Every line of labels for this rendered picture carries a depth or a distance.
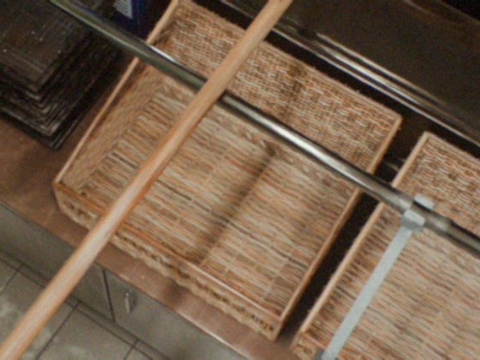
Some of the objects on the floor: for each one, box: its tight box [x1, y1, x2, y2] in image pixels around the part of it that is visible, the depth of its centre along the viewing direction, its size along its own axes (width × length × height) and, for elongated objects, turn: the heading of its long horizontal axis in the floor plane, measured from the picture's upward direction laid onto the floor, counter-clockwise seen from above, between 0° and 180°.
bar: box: [39, 0, 480, 360], centre depth 175 cm, size 31×127×118 cm, turn 56°
